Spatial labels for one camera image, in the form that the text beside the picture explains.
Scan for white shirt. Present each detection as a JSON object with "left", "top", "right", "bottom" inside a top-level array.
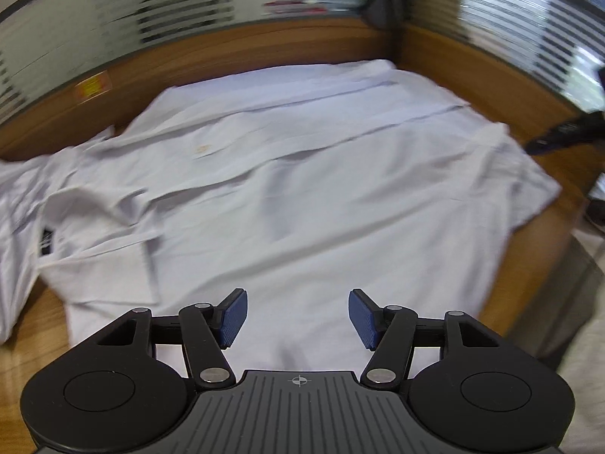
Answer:
[{"left": 0, "top": 59, "right": 563, "bottom": 374}]

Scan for dark grey object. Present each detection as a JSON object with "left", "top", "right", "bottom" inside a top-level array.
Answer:
[{"left": 364, "top": 0, "right": 402, "bottom": 31}]

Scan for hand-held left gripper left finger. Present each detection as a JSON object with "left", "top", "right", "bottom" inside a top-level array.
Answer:
[{"left": 71, "top": 288, "right": 249, "bottom": 389}]

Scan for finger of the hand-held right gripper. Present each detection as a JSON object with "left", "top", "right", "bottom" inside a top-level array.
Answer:
[{"left": 524, "top": 120, "right": 580, "bottom": 155}]

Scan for red yellow sticker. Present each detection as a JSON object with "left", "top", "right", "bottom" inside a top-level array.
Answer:
[{"left": 76, "top": 72, "right": 112, "bottom": 102}]

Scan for white papers with red print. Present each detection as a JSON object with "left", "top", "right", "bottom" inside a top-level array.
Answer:
[{"left": 262, "top": 0, "right": 332, "bottom": 15}]

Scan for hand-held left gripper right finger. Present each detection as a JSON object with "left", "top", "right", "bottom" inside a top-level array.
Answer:
[{"left": 348, "top": 288, "right": 530, "bottom": 391}]

